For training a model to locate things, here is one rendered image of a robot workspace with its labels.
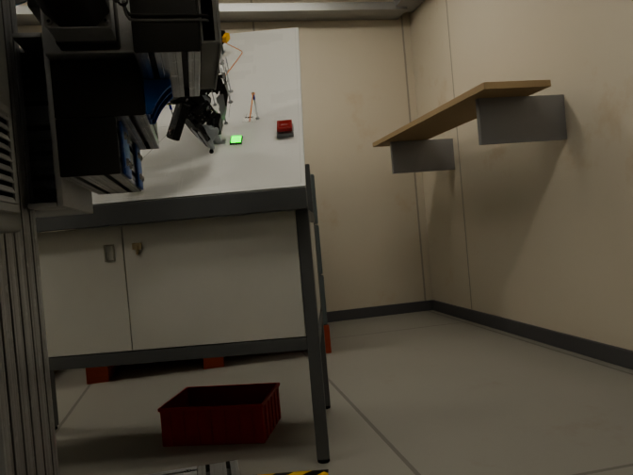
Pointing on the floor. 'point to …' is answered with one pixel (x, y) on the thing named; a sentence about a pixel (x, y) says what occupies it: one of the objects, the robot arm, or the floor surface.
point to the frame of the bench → (315, 330)
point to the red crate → (220, 415)
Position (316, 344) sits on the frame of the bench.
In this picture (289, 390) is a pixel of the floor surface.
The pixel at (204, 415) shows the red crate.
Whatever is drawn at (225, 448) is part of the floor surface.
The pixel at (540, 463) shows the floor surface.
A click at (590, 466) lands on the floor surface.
